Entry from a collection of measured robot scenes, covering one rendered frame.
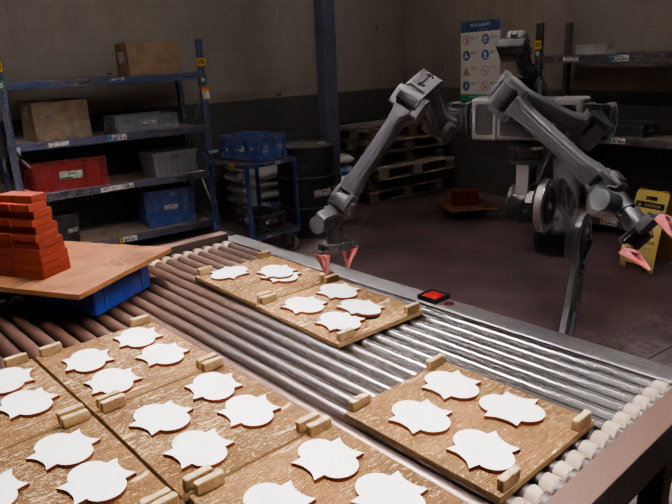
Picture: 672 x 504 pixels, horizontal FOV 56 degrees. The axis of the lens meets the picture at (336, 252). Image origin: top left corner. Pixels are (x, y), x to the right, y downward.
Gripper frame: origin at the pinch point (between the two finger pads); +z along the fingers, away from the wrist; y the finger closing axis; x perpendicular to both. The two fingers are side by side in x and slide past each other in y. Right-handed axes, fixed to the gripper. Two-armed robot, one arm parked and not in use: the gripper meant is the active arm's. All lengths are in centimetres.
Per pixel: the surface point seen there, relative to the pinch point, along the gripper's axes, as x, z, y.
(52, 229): 61, -17, -71
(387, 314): -25.5, 8.8, -1.3
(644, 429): -108, 8, -8
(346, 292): -4.1, 7.7, 0.4
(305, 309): -6.2, 7.6, -18.2
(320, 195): 320, 60, 238
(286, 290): 14.3, 8.6, -11.1
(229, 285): 33.3, 8.5, -22.6
